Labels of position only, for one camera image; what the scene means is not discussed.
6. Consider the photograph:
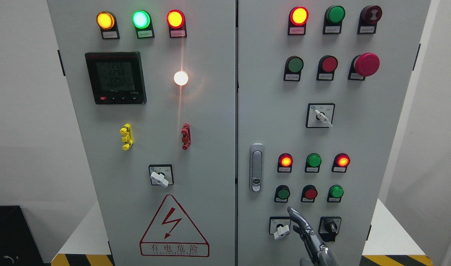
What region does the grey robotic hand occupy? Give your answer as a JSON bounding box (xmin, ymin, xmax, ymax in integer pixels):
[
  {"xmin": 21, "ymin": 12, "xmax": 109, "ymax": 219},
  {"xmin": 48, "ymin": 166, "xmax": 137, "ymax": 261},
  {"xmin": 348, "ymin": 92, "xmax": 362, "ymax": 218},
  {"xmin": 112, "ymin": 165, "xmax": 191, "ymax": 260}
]
[{"xmin": 287, "ymin": 207, "xmax": 339, "ymax": 266}]

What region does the silver door handle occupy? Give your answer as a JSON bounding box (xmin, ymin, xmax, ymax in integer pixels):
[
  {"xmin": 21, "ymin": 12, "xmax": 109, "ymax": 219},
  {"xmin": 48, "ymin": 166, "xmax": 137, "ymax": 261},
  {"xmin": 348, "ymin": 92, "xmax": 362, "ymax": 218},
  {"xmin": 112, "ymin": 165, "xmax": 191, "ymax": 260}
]
[{"xmin": 249, "ymin": 143, "xmax": 264, "ymax": 192}]

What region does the grey right cabinet door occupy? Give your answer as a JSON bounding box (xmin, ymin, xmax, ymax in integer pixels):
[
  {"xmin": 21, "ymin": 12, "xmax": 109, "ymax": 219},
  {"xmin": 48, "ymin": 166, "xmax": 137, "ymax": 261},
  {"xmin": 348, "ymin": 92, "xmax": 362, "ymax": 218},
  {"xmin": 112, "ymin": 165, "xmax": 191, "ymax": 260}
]
[{"xmin": 237, "ymin": 0, "xmax": 431, "ymax": 266}]

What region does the grey cabinet door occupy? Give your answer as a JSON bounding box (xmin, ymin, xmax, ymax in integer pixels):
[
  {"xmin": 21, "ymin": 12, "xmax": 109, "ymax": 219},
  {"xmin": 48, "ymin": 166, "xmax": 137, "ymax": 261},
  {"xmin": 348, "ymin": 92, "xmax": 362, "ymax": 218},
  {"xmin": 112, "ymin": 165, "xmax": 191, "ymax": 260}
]
[
  {"xmin": 237, "ymin": 0, "xmax": 431, "ymax": 266},
  {"xmin": 47, "ymin": 0, "xmax": 236, "ymax": 266}
]

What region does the grey left cabinet door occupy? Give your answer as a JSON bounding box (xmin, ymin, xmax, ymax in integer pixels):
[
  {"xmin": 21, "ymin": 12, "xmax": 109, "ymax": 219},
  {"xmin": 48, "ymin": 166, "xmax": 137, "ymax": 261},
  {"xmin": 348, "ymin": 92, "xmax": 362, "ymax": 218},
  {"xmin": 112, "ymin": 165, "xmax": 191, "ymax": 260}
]
[{"xmin": 47, "ymin": 0, "xmax": 236, "ymax": 266}]

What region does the red button lower middle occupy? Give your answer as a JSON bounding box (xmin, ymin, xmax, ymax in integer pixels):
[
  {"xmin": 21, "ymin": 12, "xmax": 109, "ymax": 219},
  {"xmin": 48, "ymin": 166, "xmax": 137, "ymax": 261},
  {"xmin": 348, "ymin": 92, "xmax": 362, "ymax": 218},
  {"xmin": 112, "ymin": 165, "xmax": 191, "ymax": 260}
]
[{"xmin": 301, "ymin": 185, "xmax": 318, "ymax": 203}]

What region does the green button lower right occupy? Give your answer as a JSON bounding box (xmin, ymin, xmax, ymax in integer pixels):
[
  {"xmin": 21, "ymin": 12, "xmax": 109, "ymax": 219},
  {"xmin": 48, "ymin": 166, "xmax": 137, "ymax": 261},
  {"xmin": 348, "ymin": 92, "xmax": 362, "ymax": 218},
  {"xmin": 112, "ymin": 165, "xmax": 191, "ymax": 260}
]
[{"xmin": 327, "ymin": 185, "xmax": 345, "ymax": 203}]

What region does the green button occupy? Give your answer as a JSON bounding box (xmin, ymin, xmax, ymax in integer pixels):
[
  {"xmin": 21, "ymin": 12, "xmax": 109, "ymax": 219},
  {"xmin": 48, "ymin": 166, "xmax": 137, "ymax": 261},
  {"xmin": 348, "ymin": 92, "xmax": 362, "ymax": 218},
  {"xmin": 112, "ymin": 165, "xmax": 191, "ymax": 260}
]
[
  {"xmin": 327, "ymin": 185, "xmax": 345, "ymax": 203},
  {"xmin": 322, "ymin": 5, "xmax": 346, "ymax": 35},
  {"xmin": 274, "ymin": 185, "xmax": 291, "ymax": 203}
]

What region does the white cabinet base platform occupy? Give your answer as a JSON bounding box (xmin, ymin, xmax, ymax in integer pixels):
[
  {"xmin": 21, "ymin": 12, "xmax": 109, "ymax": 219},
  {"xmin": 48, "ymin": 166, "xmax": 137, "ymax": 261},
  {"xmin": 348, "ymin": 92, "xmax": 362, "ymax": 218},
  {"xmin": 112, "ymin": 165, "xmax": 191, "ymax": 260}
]
[{"xmin": 51, "ymin": 200, "xmax": 433, "ymax": 266}]

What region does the green button lower left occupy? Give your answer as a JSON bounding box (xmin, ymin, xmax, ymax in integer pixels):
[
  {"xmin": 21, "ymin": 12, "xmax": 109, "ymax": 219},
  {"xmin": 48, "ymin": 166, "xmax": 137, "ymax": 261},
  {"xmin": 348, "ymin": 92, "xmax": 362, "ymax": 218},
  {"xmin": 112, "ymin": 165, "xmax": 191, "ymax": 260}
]
[{"xmin": 274, "ymin": 185, "xmax": 291, "ymax": 203}]

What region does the green light middle row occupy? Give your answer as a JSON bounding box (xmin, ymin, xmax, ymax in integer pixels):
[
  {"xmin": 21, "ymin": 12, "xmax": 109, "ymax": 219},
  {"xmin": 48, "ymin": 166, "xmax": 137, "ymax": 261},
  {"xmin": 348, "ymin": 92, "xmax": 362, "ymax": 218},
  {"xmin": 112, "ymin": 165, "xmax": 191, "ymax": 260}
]
[{"xmin": 304, "ymin": 153, "xmax": 322, "ymax": 173}]

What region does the red lit light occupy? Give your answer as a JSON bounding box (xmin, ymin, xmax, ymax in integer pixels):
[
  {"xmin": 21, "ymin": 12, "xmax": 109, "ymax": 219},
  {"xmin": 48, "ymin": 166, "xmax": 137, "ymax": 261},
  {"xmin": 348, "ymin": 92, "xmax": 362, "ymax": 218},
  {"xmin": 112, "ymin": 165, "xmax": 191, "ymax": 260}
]
[
  {"xmin": 332, "ymin": 153, "xmax": 350, "ymax": 173},
  {"xmin": 287, "ymin": 6, "xmax": 309, "ymax": 36},
  {"xmin": 277, "ymin": 153, "xmax": 293, "ymax": 173}
]

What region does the red lit light left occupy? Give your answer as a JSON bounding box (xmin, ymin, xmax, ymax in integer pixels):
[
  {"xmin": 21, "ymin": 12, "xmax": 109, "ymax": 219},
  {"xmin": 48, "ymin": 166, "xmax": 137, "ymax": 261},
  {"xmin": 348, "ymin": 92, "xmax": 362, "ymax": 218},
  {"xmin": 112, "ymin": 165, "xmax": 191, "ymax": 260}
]
[{"xmin": 277, "ymin": 153, "xmax": 293, "ymax": 173}]

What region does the red electric warning sticker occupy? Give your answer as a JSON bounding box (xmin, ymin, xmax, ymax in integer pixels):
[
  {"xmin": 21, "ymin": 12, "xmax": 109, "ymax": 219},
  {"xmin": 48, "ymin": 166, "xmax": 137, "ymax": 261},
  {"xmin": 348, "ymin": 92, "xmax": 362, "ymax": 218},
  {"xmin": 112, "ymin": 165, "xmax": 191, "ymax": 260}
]
[{"xmin": 139, "ymin": 195, "xmax": 210, "ymax": 257}]

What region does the red terminal connector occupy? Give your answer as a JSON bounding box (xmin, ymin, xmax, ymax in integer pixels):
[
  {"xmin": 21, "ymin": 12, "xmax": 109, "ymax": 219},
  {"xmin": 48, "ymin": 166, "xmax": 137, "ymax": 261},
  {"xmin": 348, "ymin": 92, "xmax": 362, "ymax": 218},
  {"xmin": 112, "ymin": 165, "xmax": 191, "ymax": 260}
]
[{"xmin": 180, "ymin": 123, "xmax": 191, "ymax": 150}]

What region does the red button second row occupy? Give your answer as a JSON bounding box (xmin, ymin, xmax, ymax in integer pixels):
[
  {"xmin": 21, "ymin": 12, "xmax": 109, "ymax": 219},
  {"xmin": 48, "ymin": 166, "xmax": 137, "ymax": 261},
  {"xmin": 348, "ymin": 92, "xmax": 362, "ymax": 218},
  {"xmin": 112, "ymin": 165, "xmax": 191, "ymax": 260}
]
[{"xmin": 316, "ymin": 55, "xmax": 338, "ymax": 81}]

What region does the green button second row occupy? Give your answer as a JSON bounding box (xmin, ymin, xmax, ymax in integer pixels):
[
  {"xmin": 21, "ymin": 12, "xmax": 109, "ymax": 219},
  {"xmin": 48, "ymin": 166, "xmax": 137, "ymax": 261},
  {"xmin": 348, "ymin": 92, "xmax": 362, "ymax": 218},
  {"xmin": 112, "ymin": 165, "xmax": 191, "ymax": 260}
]
[{"xmin": 283, "ymin": 56, "xmax": 304, "ymax": 82}]

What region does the red emergency stop button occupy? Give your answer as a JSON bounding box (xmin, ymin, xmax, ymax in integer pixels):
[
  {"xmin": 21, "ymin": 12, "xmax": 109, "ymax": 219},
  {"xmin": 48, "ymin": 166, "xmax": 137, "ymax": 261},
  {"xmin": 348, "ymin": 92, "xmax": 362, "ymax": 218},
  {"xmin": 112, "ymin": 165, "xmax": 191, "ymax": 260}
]
[{"xmin": 348, "ymin": 52, "xmax": 380, "ymax": 81}]

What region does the white glowing indicator light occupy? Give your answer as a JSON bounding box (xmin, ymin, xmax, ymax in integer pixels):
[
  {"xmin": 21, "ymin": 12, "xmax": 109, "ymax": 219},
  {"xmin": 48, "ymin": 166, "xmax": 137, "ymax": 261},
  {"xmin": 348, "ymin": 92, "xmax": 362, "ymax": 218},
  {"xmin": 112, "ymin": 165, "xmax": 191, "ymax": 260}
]
[{"xmin": 173, "ymin": 71, "xmax": 189, "ymax": 86}]

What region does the yellow terminal connector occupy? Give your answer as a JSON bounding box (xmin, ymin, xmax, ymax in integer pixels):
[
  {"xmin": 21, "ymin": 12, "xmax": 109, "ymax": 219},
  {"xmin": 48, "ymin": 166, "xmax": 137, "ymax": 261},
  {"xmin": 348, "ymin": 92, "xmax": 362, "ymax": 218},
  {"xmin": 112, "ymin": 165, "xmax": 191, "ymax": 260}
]
[{"xmin": 119, "ymin": 123, "xmax": 134, "ymax": 150}]

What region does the red lit light top right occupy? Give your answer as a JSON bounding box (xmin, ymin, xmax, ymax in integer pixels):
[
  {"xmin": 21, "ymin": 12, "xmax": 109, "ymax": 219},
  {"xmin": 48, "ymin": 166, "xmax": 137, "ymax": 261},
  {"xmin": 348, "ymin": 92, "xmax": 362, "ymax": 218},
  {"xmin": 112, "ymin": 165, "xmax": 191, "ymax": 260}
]
[{"xmin": 287, "ymin": 6, "xmax": 309, "ymax": 36}]

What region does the green button top right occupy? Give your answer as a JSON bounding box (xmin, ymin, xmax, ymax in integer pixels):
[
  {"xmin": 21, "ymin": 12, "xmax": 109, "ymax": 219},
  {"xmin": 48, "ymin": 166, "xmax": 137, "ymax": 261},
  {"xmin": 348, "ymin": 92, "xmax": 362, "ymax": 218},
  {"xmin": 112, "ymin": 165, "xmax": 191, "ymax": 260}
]
[{"xmin": 322, "ymin": 5, "xmax": 346, "ymax": 35}]

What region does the dark red buzzer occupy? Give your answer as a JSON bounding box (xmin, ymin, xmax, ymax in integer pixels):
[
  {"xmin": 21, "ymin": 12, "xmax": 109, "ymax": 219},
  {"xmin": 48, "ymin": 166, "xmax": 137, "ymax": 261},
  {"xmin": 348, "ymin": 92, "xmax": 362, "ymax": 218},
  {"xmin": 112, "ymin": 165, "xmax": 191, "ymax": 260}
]
[{"xmin": 357, "ymin": 5, "xmax": 382, "ymax": 35}]

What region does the black digital power meter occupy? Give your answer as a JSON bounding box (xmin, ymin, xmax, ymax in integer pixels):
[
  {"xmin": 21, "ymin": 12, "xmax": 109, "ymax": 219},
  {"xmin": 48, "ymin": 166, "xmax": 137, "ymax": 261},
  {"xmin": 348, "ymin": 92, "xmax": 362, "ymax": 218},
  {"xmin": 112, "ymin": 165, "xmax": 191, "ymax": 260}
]
[{"xmin": 85, "ymin": 51, "xmax": 147, "ymax": 105}]

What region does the red indicator light top left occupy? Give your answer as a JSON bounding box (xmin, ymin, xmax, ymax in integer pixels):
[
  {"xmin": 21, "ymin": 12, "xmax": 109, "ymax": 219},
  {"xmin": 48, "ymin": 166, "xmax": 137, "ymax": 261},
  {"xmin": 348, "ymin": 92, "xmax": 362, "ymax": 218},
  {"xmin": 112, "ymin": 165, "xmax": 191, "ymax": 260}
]
[{"xmin": 166, "ymin": 10, "xmax": 187, "ymax": 38}]

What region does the green indicator light top left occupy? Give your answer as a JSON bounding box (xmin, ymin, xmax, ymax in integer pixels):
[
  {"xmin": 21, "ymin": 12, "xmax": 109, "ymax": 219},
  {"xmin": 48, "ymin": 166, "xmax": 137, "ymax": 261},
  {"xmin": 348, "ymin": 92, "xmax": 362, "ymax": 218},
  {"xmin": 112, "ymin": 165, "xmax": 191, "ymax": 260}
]
[{"xmin": 132, "ymin": 10, "xmax": 155, "ymax": 39}]

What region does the black box on floor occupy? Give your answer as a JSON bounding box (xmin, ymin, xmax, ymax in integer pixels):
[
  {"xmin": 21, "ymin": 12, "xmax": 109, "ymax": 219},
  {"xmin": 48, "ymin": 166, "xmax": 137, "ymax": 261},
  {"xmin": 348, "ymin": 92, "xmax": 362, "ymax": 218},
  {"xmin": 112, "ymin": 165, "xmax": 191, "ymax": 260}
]
[{"xmin": 0, "ymin": 206, "xmax": 44, "ymax": 266}]

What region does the yellow indicator light top left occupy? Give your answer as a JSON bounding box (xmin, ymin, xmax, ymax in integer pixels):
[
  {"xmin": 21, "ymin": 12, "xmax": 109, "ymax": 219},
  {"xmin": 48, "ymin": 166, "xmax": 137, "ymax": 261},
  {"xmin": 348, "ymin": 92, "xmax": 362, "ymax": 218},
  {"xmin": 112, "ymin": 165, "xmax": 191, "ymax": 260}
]
[{"xmin": 96, "ymin": 11, "xmax": 120, "ymax": 40}]

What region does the black selector switch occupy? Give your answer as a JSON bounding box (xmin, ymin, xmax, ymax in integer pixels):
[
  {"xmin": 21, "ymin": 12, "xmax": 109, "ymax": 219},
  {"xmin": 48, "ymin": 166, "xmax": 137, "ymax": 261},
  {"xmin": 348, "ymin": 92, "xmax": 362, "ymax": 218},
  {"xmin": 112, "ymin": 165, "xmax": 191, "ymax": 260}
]
[{"xmin": 318, "ymin": 216, "xmax": 342, "ymax": 242}]

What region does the white selector switch lower right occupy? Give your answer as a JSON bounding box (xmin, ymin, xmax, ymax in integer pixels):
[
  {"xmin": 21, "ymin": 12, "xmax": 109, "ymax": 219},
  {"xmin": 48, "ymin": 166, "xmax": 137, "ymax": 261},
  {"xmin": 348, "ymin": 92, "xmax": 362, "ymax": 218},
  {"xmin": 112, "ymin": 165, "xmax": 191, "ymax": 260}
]
[{"xmin": 269, "ymin": 216, "xmax": 291, "ymax": 241}]

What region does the white selector switch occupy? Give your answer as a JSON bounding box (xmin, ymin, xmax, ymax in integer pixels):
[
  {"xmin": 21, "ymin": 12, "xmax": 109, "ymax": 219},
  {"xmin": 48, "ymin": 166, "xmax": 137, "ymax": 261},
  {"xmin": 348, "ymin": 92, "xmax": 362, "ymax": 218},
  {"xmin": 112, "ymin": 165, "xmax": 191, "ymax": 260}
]
[
  {"xmin": 306, "ymin": 103, "xmax": 335, "ymax": 128},
  {"xmin": 269, "ymin": 216, "xmax": 291, "ymax": 241}
]

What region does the white selector switch upper right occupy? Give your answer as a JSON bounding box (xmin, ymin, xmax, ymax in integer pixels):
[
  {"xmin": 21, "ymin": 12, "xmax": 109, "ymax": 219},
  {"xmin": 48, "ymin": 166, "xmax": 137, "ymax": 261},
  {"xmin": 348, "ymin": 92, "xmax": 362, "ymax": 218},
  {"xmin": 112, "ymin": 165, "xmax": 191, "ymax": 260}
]
[{"xmin": 306, "ymin": 103, "xmax": 335, "ymax": 128}]

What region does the white selector switch left door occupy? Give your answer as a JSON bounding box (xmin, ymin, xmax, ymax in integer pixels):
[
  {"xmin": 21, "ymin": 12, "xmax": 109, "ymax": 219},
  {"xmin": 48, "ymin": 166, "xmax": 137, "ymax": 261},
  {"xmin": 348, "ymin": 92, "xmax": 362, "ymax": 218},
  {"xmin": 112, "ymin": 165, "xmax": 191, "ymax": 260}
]
[{"xmin": 148, "ymin": 164, "xmax": 174, "ymax": 188}]

